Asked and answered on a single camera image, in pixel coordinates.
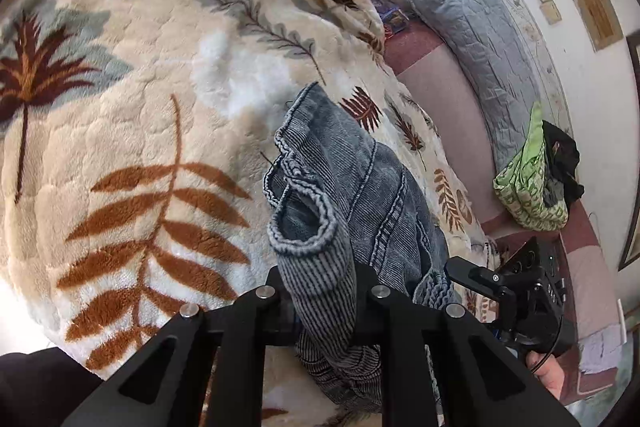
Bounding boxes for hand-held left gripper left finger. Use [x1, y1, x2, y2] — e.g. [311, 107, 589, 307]
[60, 266, 301, 427]

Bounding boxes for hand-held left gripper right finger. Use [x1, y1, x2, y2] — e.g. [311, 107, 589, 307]
[350, 264, 583, 427]

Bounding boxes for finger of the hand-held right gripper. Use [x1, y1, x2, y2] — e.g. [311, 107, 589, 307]
[444, 257, 522, 343]

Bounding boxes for blue denim pants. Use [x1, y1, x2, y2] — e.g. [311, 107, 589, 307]
[262, 82, 456, 415]

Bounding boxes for person's right hand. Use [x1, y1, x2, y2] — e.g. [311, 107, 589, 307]
[527, 349, 567, 400]

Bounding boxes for green patterned blanket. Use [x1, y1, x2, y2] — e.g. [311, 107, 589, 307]
[493, 101, 569, 232]

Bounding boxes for black clothing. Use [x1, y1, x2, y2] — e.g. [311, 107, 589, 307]
[541, 121, 585, 208]

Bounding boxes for pink bolster cushion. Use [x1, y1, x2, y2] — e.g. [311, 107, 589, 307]
[382, 29, 506, 238]

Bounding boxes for person's dark clothing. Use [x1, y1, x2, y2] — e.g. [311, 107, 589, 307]
[0, 347, 106, 427]

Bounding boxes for grey quilted cover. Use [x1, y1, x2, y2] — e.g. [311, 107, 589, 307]
[407, 0, 543, 172]

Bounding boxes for cream leaf print blanket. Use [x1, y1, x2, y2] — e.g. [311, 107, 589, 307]
[0, 0, 501, 427]

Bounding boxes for small colourful packet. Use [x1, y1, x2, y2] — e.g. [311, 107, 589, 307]
[377, 2, 411, 35]

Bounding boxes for dark picture frame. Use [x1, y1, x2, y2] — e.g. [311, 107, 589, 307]
[617, 29, 640, 273]

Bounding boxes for framed beige wall plaque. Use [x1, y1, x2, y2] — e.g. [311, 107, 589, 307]
[564, 0, 625, 52]

